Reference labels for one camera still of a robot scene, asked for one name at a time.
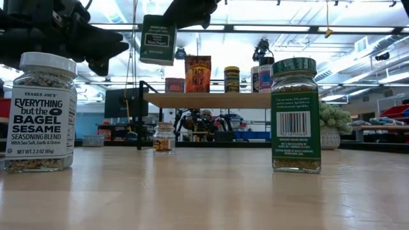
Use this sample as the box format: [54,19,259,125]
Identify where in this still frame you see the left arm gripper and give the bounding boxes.
[0,0,130,77]

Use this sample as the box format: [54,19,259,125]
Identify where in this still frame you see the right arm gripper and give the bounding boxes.
[163,0,221,29]

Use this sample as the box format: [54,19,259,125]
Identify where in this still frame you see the green black pepper tin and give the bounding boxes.
[139,14,178,66]

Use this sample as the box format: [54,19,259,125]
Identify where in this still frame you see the orange taco mix packet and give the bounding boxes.
[184,55,212,93]

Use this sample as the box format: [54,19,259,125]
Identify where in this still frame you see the smoked paprika tin red lid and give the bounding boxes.
[164,77,185,93]

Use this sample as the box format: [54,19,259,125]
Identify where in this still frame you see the yellow lid spice jar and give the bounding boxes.
[224,66,241,93]

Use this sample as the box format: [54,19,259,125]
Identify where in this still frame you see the black and cream spice can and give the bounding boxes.
[251,66,260,93]

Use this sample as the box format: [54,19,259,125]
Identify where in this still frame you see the garlic powder shaker black lid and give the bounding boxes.
[258,56,275,93]

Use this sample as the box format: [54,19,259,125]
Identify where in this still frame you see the small glass jar tan lid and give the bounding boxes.
[152,122,176,155]

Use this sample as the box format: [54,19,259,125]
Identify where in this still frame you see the green lid glass spice jar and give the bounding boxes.
[270,57,322,174]

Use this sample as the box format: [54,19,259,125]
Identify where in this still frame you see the black monitor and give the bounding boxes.
[104,88,150,119]

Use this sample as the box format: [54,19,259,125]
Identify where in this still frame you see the black overhead bar with lights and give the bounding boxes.
[91,22,409,35]

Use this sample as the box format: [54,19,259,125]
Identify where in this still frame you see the grey patterned basket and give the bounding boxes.
[82,134,105,148]

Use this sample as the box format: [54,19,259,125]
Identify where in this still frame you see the bagel sesame seasoning glass jar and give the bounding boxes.
[4,52,79,174]

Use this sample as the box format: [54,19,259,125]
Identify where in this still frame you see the person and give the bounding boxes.
[191,109,221,142]

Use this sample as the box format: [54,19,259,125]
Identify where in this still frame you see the green succulent in patterned pot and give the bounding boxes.
[319,101,353,150]

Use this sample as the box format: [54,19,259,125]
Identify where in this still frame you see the wooden background table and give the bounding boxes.
[351,124,409,144]

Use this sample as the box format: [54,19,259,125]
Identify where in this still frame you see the red and blue bin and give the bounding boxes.
[379,104,409,119]

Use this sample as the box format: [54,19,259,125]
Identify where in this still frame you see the black ceiling camera with cable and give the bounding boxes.
[251,38,275,63]

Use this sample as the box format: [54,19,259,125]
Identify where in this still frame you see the wooden shelf with black frame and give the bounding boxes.
[136,79,273,151]

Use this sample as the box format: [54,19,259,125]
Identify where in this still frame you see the yellow hanging tag on cord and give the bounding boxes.
[324,0,334,39]

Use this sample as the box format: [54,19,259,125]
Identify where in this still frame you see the black aluminium table frame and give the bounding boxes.
[73,140,409,155]

